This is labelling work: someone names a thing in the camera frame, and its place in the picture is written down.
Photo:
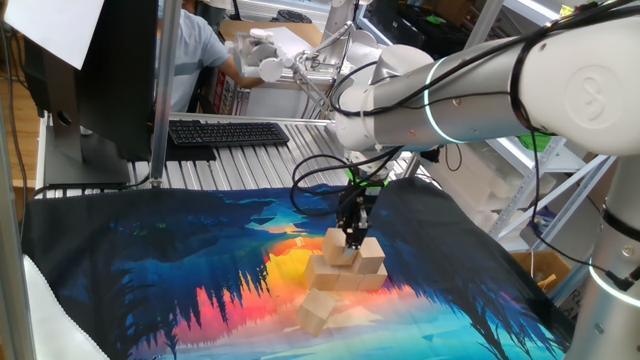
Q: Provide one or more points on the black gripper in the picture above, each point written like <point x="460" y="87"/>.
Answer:
<point x="357" y="205"/>

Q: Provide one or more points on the bare person forearm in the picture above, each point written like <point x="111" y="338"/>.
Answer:
<point x="245" y="77"/>

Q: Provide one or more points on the silver white background robot arm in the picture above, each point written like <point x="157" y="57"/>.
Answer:
<point x="337" y="20"/>

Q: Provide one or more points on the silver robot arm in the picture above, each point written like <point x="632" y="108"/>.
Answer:
<point x="475" y="105"/>

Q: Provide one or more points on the white foam packing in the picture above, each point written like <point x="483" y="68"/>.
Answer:
<point x="465" y="185"/>

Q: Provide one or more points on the black computer keyboard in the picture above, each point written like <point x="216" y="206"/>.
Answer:
<point x="225" y="133"/>

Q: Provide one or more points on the brown cardboard box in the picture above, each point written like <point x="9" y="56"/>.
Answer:
<point x="530" y="262"/>

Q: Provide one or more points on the black desk pad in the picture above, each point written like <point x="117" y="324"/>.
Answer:
<point x="190" y="152"/>

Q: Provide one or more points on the green plastic item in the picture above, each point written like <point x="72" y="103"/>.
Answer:
<point x="535" y="142"/>

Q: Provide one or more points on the forest sunset printed cloth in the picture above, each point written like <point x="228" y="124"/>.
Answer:
<point x="150" y="260"/>

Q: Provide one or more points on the white paper sheet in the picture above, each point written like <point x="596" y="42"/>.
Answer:
<point x="50" y="25"/>
<point x="290" y="37"/>

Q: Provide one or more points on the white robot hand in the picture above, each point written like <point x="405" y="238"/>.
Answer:
<point x="255" y="50"/>

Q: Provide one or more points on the black storage crates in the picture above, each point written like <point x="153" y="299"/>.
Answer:
<point x="400" y="25"/>

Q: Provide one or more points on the white shelf rack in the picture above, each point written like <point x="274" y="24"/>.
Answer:
<point x="560" y="160"/>

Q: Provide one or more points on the black round device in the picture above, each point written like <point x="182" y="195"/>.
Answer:
<point x="295" y="16"/>

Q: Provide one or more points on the small green object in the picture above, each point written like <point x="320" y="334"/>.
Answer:
<point x="435" y="20"/>

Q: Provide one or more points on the grey lettered panel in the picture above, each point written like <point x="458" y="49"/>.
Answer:
<point x="575" y="305"/>

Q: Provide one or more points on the brown cardboard sheet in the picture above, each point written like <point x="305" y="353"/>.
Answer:
<point x="235" y="30"/>

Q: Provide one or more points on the person in light blue shirt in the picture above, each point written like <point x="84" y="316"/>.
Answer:
<point x="195" y="50"/>

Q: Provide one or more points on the black computer monitor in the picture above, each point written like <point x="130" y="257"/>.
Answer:
<point x="120" y="75"/>

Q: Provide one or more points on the aluminium frame post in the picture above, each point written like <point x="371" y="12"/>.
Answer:
<point x="570" y="287"/>
<point x="12" y="275"/>
<point x="482" y="25"/>
<point x="165" y="100"/>

